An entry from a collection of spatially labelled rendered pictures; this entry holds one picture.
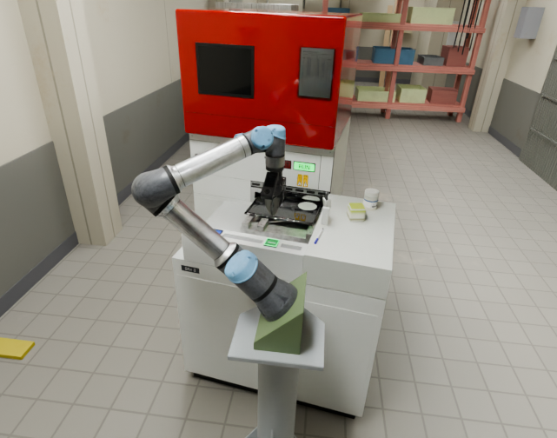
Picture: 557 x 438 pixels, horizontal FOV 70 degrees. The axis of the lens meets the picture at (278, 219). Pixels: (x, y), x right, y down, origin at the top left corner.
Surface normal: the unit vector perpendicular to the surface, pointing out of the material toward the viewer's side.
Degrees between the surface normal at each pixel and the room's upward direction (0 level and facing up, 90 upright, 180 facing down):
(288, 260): 90
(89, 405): 0
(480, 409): 0
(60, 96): 90
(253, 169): 90
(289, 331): 90
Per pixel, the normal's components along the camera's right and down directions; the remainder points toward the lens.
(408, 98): -0.06, 0.48
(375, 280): -0.27, 0.45
